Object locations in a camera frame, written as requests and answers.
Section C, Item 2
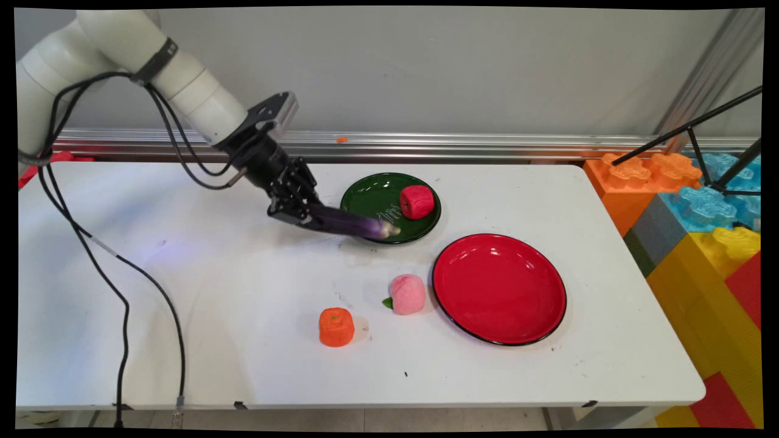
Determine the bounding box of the thin black cable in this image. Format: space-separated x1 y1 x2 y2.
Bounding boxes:
37 164 131 428

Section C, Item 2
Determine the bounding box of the dark green plate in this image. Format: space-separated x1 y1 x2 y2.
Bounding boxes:
340 172 442 245

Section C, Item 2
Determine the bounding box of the orange toy tangerine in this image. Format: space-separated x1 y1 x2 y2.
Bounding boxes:
319 307 355 348

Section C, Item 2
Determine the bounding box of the red plate black rim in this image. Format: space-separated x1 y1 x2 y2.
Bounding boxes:
431 233 568 347

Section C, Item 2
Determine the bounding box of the red toy apple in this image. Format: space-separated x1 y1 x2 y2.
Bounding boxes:
400 184 435 220

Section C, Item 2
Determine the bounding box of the red giant building block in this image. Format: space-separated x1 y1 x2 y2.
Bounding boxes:
690 372 756 429
724 252 763 330

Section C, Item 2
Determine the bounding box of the black cable with silver plug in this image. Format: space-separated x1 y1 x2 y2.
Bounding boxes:
17 72 187 428

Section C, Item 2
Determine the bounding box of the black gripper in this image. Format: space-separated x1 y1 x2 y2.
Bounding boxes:
226 131 323 231

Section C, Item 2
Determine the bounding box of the yellow giant building block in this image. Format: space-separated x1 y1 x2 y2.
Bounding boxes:
645 226 763 428

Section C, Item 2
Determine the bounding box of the silver black wrist camera mount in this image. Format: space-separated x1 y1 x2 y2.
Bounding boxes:
245 91 299 145

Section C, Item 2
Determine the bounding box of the orange giant building block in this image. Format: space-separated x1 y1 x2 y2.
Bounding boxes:
583 152 704 238

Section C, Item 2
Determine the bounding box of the purple toy eggplant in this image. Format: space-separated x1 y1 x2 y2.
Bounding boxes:
307 203 402 239

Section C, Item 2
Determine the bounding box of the blue giant building block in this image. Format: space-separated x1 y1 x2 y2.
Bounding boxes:
660 152 763 234

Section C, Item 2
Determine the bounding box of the black arm wrist cable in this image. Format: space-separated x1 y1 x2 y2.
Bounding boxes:
145 82 251 190

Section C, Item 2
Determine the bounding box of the black tripod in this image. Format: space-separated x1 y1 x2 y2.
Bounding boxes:
612 85 763 197

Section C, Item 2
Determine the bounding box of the grey giant building block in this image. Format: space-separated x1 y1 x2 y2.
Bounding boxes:
623 195 690 278

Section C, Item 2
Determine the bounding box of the slanted aluminium post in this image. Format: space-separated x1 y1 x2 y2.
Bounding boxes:
654 9 765 153

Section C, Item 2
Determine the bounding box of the horizontal aluminium rail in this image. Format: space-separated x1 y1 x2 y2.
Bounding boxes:
52 127 761 164

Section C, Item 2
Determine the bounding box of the pink toy peach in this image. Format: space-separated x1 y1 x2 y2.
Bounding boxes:
382 274 427 316

